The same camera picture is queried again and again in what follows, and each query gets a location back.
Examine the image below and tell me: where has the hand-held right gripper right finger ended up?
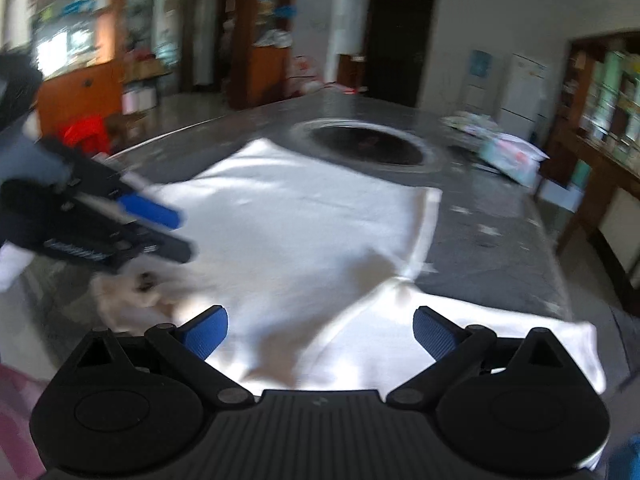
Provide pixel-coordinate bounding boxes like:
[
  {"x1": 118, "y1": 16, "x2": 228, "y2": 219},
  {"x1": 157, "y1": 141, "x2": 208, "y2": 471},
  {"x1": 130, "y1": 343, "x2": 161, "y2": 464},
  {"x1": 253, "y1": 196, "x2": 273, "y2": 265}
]
[{"x1": 386, "y1": 305, "x2": 563, "y2": 408}]

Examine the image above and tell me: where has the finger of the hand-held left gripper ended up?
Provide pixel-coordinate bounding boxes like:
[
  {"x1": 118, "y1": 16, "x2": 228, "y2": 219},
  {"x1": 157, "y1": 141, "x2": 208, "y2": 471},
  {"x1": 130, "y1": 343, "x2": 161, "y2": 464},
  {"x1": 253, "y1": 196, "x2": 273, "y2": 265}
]
[
  {"x1": 41, "y1": 139, "x2": 183, "y2": 232},
  {"x1": 124, "y1": 224, "x2": 196, "y2": 265}
]

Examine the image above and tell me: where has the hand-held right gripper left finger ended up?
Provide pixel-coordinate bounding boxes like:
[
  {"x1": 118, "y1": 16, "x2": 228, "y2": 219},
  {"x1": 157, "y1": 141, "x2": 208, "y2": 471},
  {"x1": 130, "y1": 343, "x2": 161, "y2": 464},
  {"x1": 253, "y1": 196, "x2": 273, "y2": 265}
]
[{"x1": 75, "y1": 305, "x2": 257, "y2": 407}]

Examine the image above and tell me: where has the white garment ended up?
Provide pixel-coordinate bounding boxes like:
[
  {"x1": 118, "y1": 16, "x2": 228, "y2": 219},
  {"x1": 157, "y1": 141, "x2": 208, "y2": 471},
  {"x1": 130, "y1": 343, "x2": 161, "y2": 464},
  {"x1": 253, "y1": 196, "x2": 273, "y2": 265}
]
[{"x1": 92, "y1": 137, "x2": 608, "y2": 471}]

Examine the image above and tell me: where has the person's left forearm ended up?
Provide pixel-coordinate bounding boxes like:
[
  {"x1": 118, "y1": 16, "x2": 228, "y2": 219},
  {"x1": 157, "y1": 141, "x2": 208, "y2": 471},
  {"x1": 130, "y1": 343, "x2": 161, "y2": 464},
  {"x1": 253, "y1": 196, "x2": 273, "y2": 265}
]
[{"x1": 0, "y1": 132, "x2": 68, "y2": 186}]

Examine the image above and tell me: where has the red cloth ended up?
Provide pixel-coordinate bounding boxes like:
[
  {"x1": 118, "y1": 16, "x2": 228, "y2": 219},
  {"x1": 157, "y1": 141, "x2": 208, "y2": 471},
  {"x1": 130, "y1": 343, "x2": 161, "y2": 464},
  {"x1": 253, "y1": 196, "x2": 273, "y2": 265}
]
[{"x1": 62, "y1": 115, "x2": 113, "y2": 153}]

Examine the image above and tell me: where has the grey quilted star table cover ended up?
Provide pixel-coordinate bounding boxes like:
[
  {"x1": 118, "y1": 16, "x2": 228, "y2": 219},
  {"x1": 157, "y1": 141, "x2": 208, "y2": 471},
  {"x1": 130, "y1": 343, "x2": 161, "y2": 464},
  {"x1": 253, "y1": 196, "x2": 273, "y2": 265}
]
[{"x1": 0, "y1": 87, "x2": 576, "y2": 376}]

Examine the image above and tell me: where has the orange wooden display cabinet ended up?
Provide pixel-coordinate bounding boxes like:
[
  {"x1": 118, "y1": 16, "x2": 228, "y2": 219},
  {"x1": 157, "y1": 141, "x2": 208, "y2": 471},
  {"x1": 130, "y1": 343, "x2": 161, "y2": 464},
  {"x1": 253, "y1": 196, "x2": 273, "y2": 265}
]
[{"x1": 30, "y1": 0, "x2": 126, "y2": 131}]

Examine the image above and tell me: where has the wooden shelf cabinet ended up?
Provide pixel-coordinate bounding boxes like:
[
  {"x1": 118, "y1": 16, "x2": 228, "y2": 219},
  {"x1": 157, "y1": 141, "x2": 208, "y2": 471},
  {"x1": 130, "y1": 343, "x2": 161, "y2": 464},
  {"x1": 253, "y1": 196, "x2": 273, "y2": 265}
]
[{"x1": 215, "y1": 0, "x2": 303, "y2": 111}]

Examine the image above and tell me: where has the tissue pack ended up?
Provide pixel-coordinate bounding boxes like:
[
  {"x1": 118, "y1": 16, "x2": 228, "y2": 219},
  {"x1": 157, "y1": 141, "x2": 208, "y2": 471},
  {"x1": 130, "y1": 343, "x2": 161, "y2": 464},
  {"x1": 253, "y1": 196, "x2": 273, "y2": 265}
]
[{"x1": 477, "y1": 132, "x2": 551, "y2": 188}]

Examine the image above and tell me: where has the round black induction cooktop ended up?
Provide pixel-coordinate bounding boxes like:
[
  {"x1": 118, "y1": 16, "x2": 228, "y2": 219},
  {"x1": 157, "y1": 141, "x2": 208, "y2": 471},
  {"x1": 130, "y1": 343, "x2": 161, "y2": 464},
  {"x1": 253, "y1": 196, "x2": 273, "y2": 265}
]
[{"x1": 290, "y1": 117, "x2": 443, "y2": 173}]

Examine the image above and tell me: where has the red dotted bag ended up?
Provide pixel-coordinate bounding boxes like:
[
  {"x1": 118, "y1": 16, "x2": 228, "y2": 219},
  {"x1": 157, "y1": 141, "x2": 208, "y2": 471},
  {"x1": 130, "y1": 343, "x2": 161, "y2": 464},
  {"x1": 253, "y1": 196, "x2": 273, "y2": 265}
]
[{"x1": 287, "y1": 55, "x2": 326, "y2": 96}]

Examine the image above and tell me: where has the blue chair cover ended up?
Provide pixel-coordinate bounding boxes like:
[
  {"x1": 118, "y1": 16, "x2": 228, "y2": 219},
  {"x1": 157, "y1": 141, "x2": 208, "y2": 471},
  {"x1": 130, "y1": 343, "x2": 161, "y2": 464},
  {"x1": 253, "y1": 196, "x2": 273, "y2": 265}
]
[{"x1": 607, "y1": 435, "x2": 640, "y2": 480}]

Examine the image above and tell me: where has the dark wooden sideboard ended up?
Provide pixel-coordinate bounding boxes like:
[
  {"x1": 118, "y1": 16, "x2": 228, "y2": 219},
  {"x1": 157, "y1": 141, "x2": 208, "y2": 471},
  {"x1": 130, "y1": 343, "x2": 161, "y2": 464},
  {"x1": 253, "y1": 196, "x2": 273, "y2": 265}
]
[{"x1": 537, "y1": 30, "x2": 640, "y2": 316}]

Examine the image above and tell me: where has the water dispenser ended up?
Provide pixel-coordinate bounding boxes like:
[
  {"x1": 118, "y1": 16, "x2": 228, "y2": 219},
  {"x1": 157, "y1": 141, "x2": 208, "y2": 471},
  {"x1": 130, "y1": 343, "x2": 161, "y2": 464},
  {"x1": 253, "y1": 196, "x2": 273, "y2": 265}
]
[{"x1": 460, "y1": 50, "x2": 496, "y2": 116}]

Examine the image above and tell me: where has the small wooden cabinet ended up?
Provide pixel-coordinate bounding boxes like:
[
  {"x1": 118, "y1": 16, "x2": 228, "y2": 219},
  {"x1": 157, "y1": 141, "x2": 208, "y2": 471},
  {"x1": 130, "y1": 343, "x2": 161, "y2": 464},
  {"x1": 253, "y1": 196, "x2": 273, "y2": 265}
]
[{"x1": 337, "y1": 54, "x2": 368, "y2": 93}]

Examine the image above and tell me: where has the white refrigerator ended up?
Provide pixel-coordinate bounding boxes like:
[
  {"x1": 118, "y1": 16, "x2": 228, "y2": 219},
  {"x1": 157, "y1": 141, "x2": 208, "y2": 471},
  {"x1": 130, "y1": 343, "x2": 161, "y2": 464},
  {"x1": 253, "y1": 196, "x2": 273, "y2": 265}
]
[{"x1": 497, "y1": 52, "x2": 551, "y2": 143}]

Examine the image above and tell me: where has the dark wooden door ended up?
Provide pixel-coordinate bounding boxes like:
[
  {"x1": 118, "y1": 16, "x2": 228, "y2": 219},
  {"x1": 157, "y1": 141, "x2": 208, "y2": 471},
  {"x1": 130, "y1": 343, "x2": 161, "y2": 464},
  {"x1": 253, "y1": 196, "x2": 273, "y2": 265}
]
[{"x1": 362, "y1": 0, "x2": 438, "y2": 108}]

